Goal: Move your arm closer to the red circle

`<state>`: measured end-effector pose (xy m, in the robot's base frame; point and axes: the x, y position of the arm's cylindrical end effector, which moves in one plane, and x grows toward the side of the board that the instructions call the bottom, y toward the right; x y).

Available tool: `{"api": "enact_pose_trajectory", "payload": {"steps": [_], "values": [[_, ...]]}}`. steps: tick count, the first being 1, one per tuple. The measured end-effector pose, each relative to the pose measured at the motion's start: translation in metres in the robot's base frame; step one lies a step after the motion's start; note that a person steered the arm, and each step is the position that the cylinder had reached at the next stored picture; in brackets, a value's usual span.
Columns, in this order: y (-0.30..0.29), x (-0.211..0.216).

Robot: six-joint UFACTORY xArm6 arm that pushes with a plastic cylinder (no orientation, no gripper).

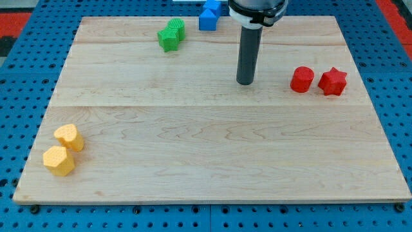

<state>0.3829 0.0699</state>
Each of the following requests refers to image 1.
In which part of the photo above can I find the robot arm black white flange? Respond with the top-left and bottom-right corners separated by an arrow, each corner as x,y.
228,0 -> 289,30

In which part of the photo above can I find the light wooden board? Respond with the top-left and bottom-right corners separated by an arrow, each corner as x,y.
14,16 -> 411,205

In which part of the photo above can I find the green star block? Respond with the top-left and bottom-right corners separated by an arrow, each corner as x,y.
157,27 -> 180,52

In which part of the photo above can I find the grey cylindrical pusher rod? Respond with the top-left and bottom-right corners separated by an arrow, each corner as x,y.
236,26 -> 263,85

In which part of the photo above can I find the blue pentagon block front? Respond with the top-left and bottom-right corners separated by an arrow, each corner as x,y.
198,9 -> 218,31

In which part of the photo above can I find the green cylinder block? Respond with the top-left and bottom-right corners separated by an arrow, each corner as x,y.
167,18 -> 185,41

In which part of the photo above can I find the blue block rear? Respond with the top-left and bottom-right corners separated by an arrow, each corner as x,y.
203,0 -> 222,17

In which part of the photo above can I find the red cylinder block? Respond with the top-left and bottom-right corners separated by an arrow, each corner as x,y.
290,66 -> 315,93

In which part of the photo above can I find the red star block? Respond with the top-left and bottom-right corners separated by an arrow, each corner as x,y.
318,67 -> 347,96

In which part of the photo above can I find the yellow heart block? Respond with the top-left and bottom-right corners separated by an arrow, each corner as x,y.
53,124 -> 84,151

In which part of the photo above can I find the yellow hexagon block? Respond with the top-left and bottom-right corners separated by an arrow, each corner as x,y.
42,146 -> 75,177

